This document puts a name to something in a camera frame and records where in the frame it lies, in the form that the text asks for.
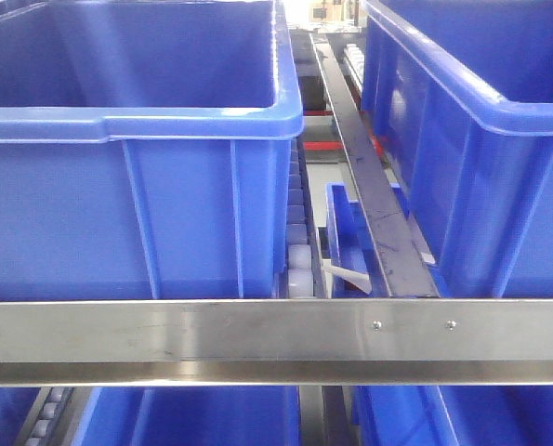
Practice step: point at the blue bin right front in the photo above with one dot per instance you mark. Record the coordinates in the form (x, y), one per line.
(460, 95)

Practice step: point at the steel shelf front rail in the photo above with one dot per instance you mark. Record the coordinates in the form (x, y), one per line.
(425, 341)

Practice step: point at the blue bin front left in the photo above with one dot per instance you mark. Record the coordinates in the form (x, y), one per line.
(144, 148)

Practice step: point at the blue bin bottom left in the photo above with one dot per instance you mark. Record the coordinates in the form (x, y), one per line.
(190, 416)

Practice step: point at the white roller track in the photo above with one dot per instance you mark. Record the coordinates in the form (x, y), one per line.
(302, 276)

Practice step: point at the blue bin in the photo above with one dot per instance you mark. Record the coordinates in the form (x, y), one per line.
(190, 416)
(460, 95)
(144, 148)
(454, 415)

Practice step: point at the steel divider rail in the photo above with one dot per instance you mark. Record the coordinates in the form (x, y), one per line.
(405, 274)

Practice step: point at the blue bin lower level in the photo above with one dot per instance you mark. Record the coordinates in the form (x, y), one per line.
(347, 242)

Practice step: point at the blue bin bottom right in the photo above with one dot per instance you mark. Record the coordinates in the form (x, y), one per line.
(454, 415)

